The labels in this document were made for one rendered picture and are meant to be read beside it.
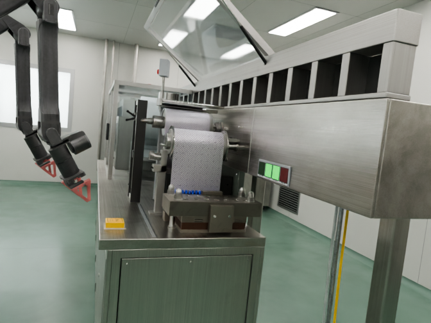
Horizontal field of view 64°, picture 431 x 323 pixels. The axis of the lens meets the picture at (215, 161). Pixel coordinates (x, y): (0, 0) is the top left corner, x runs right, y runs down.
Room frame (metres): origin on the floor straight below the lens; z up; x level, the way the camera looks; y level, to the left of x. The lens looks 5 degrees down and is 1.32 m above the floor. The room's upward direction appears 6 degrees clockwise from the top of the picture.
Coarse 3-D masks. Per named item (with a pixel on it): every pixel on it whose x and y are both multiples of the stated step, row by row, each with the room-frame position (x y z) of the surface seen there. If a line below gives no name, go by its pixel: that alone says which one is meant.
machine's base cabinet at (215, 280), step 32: (96, 224) 3.28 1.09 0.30; (96, 256) 2.49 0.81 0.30; (128, 256) 1.22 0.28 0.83; (160, 256) 1.26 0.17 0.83; (192, 256) 1.31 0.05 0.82; (224, 256) 1.35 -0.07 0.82; (256, 256) 1.39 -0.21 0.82; (96, 288) 1.99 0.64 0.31; (128, 288) 1.23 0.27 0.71; (160, 288) 1.27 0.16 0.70; (192, 288) 1.31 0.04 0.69; (224, 288) 1.36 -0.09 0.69; (256, 288) 1.40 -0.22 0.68; (96, 320) 1.66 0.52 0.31; (128, 320) 1.23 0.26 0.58; (160, 320) 1.27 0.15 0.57; (192, 320) 1.31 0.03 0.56; (224, 320) 1.36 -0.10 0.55; (256, 320) 1.41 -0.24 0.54
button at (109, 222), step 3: (108, 219) 1.36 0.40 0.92; (111, 219) 1.36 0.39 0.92; (114, 219) 1.37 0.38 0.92; (117, 219) 1.37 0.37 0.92; (120, 219) 1.37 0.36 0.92; (105, 222) 1.36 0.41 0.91; (108, 222) 1.32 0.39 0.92; (111, 222) 1.32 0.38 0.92; (114, 222) 1.32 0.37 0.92; (117, 222) 1.33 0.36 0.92; (120, 222) 1.33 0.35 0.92; (123, 222) 1.34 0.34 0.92; (105, 225) 1.34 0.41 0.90; (108, 225) 1.32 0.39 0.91; (111, 225) 1.32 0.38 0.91; (114, 225) 1.32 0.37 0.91; (117, 225) 1.33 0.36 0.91; (120, 225) 1.33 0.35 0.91; (123, 225) 1.33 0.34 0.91
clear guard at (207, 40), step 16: (176, 0) 1.75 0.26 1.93; (192, 0) 1.63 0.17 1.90; (208, 0) 1.53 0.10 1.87; (160, 16) 2.07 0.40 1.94; (176, 16) 1.90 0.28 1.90; (192, 16) 1.76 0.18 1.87; (208, 16) 1.64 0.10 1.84; (224, 16) 1.54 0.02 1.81; (160, 32) 2.29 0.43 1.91; (176, 32) 2.09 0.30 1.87; (192, 32) 1.92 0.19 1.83; (208, 32) 1.78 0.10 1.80; (224, 32) 1.66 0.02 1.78; (240, 32) 1.55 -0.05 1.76; (176, 48) 2.33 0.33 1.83; (192, 48) 2.12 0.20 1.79; (208, 48) 1.95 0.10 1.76; (224, 48) 1.80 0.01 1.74; (240, 48) 1.68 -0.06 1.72; (192, 64) 2.36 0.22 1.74; (208, 64) 2.15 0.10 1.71; (224, 64) 1.97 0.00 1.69; (240, 64) 1.82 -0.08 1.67
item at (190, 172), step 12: (180, 156) 1.54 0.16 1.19; (192, 156) 1.56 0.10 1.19; (204, 156) 1.57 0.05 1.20; (216, 156) 1.59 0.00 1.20; (180, 168) 1.54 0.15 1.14; (192, 168) 1.56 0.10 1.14; (204, 168) 1.58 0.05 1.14; (216, 168) 1.60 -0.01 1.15; (180, 180) 1.54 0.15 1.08; (192, 180) 1.56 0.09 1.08; (204, 180) 1.58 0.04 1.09; (216, 180) 1.60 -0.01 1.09
